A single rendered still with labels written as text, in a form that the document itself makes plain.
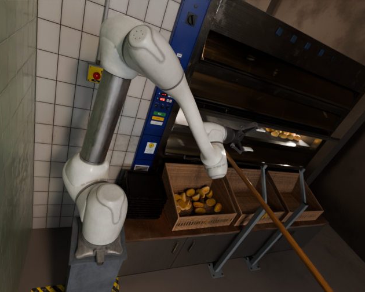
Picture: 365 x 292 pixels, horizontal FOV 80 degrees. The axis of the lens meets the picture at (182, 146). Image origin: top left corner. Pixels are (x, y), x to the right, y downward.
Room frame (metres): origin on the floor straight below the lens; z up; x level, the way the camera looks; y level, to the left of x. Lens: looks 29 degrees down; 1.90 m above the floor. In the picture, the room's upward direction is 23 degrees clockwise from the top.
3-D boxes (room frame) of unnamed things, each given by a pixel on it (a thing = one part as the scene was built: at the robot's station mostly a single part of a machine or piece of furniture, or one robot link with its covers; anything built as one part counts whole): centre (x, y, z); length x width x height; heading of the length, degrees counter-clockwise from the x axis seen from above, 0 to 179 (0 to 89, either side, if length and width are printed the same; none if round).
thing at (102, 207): (0.60, 0.19, 1.17); 0.18 x 0.16 x 0.22; 54
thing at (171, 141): (2.01, -0.64, 1.02); 1.79 x 0.11 x 0.19; 121
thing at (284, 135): (2.69, -0.91, 1.21); 0.61 x 0.48 x 0.06; 31
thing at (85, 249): (0.58, 0.17, 1.03); 0.22 x 0.18 x 0.06; 29
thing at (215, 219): (1.48, -0.28, 0.72); 0.56 x 0.49 x 0.28; 123
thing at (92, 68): (1.20, 0.62, 1.46); 0.10 x 0.07 x 0.10; 121
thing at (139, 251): (1.71, -0.70, 0.29); 2.42 x 0.56 x 0.58; 121
